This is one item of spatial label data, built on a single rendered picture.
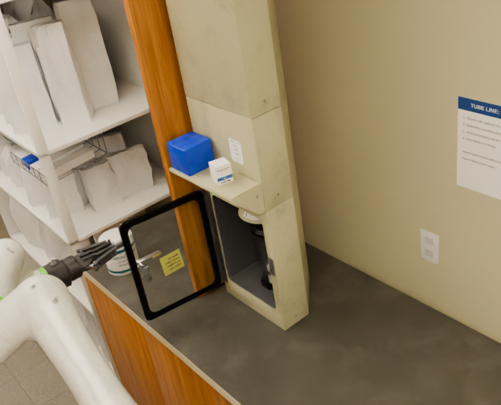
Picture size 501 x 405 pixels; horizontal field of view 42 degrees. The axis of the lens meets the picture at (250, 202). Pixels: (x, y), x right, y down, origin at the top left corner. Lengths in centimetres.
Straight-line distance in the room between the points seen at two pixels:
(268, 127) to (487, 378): 96
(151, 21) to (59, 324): 94
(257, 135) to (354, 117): 44
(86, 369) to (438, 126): 114
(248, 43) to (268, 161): 35
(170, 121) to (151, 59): 21
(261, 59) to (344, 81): 42
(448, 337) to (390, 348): 19
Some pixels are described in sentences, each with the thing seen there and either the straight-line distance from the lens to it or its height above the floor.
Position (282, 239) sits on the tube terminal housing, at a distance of 203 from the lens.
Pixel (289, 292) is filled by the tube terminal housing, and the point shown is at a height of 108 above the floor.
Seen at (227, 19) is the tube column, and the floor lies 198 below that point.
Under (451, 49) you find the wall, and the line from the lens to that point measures 183.
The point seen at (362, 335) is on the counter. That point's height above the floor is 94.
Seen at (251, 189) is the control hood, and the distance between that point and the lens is 187.
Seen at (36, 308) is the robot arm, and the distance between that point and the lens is 151.
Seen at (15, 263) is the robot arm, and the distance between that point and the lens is 191.
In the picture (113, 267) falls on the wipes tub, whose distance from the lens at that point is 263.
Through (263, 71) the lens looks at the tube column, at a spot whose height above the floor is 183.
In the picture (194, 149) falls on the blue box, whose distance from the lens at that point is 197.
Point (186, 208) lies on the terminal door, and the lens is 216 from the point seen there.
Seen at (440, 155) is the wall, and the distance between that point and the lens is 197.
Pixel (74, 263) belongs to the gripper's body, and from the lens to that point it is 207.
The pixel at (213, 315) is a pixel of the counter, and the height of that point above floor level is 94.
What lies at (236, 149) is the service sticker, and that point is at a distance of 192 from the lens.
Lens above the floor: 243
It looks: 31 degrees down
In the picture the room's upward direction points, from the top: 10 degrees counter-clockwise
